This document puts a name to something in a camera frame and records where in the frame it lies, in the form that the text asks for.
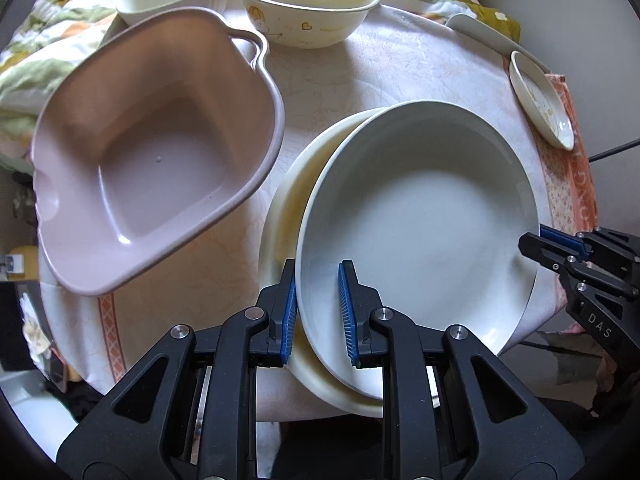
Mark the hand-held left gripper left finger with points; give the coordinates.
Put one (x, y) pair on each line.
(288, 315)

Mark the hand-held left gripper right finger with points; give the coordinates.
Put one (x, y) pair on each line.
(347, 315)

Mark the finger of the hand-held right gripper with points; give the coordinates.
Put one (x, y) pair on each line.
(610, 247)
(560, 241)

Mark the cream round plate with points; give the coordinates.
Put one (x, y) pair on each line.
(285, 210)

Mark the white round plate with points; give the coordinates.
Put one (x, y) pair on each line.
(425, 210)

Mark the small cream printed saucer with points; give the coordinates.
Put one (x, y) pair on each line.
(540, 100)

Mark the pink plastic basin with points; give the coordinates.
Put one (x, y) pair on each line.
(150, 160)

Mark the cream bowl with cartoon print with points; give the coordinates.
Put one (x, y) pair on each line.
(300, 27)

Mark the orange bordered floral tablecloth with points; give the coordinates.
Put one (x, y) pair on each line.
(350, 85)

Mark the floral quilted blanket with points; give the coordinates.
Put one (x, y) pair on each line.
(50, 35)

